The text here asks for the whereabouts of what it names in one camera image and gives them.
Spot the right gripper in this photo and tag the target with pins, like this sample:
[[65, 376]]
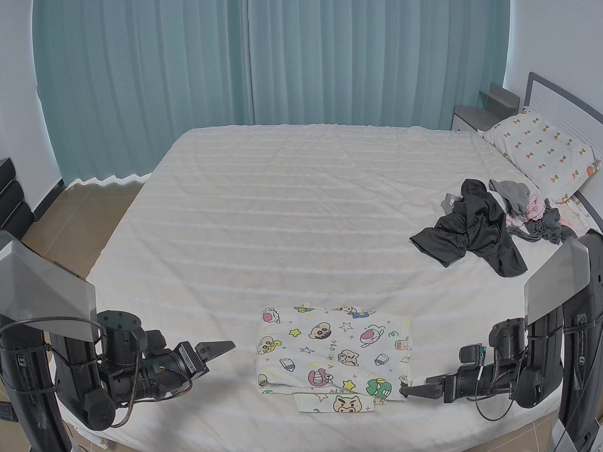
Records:
[[464, 384]]

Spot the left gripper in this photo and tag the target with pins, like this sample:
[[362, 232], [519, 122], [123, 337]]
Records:
[[186, 363]]

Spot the white printed pyjama top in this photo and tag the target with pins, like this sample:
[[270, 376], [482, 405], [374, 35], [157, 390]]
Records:
[[329, 356]]

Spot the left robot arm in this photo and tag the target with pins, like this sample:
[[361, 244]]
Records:
[[70, 384]]

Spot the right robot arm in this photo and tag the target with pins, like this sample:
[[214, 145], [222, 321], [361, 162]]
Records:
[[565, 346]]

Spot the bed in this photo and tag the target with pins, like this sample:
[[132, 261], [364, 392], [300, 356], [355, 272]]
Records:
[[282, 214]]

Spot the black garment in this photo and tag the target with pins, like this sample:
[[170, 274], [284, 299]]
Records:
[[476, 233]]

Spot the dark grey garment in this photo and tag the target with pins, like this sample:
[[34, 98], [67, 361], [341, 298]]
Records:
[[549, 229]]

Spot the pink garment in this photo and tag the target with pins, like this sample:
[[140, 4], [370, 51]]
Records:
[[534, 210]]

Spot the black chest of drawers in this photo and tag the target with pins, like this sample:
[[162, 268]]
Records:
[[12, 196]]

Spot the white printed pillow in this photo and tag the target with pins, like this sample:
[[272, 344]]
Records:
[[541, 153]]

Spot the grey bedside table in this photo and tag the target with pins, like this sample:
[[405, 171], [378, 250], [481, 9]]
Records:
[[473, 113]]

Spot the blue-green curtain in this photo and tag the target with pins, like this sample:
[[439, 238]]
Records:
[[235, 64]]

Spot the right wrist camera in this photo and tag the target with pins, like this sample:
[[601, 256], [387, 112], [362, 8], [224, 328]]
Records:
[[472, 356]]

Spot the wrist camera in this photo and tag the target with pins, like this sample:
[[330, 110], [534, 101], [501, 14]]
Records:
[[155, 342], [472, 356]]

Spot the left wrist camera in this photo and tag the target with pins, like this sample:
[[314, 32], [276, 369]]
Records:
[[155, 342]]

